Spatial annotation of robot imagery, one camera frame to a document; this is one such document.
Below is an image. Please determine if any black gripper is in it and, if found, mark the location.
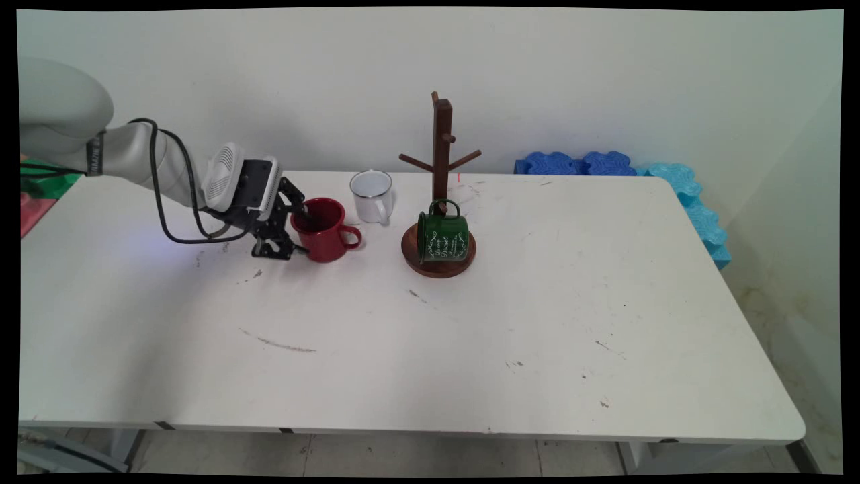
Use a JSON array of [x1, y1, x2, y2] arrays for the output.
[[227, 157, 312, 261]]

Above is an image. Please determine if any red enamel mug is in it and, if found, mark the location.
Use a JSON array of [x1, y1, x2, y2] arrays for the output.
[[290, 197, 363, 263]]

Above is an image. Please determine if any white enamel mug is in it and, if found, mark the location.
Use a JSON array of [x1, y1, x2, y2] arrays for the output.
[[349, 169, 395, 225]]

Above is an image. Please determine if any green enamel mug with lettering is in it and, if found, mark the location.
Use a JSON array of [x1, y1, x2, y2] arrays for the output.
[[417, 198, 470, 264]]

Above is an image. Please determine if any dark wooden mug tree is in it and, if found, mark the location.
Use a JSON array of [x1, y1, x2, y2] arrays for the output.
[[398, 91, 482, 278]]

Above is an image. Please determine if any green foam mat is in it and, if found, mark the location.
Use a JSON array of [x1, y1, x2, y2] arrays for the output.
[[20, 171, 83, 200]]

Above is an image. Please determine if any red foam mat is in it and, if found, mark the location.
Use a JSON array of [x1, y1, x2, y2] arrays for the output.
[[20, 192, 58, 239]]

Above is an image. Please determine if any dark blue foam mat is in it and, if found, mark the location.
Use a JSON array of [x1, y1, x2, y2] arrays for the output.
[[514, 151, 638, 177]]

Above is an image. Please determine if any light blue foam mat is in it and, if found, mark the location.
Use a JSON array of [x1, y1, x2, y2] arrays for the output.
[[646, 163, 732, 270]]

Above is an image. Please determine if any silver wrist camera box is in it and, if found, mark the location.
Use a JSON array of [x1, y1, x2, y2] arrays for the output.
[[202, 143, 246, 210]]

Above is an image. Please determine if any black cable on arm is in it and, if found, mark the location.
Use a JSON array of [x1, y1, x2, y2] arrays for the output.
[[128, 118, 253, 244]]

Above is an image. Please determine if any black strap around arm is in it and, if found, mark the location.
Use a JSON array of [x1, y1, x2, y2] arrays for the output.
[[86, 131, 107, 177]]

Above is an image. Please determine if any thin black cable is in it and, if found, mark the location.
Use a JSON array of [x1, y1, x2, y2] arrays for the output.
[[20, 161, 85, 179]]

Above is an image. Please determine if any grey table leg frame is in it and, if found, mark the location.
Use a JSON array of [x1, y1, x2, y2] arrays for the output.
[[17, 429, 143, 473]]

